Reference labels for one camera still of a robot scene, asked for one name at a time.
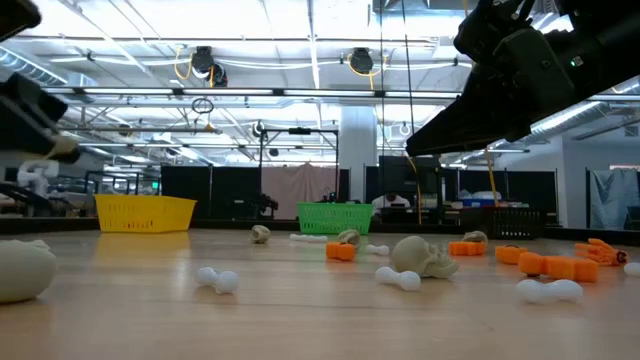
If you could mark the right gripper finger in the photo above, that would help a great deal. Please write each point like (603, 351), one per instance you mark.
(465, 130)

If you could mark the black partition panel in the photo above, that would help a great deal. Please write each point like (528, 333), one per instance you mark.
(220, 195)

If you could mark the white robot figure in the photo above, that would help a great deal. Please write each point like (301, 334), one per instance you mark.
(35, 177)

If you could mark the green plastic basket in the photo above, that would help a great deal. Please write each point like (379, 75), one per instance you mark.
(335, 218)

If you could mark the long ceiling light strip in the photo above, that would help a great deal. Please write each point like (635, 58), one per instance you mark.
(325, 93)

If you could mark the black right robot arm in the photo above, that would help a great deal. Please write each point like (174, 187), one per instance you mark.
(610, 45)

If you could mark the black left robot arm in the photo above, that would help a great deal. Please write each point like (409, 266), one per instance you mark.
(15, 15)

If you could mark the black background robot arm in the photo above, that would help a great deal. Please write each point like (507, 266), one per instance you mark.
(267, 204)

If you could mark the person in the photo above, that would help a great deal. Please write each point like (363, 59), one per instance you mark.
(392, 201)

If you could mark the blue-grey curtain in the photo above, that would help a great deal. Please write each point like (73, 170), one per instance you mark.
(615, 200)

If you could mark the green skull right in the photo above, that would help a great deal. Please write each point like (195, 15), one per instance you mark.
(260, 234)

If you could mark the black plastic basket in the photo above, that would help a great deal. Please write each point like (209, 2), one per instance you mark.
(500, 222)

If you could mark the black equipment cabinet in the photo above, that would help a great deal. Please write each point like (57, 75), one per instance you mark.
(405, 180)

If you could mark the pink curtain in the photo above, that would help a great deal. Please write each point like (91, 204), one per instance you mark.
(300, 185)

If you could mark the yellow plastic basket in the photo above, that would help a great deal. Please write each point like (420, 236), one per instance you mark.
(145, 214)

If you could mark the white structural column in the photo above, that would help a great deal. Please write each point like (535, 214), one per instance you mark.
(358, 150)

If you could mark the blue storage bin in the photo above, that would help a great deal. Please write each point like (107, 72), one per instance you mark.
(477, 202)

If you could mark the orange bone centre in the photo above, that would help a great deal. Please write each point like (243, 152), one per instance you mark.
(340, 251)

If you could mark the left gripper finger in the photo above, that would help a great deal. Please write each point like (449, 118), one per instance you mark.
(70, 155)

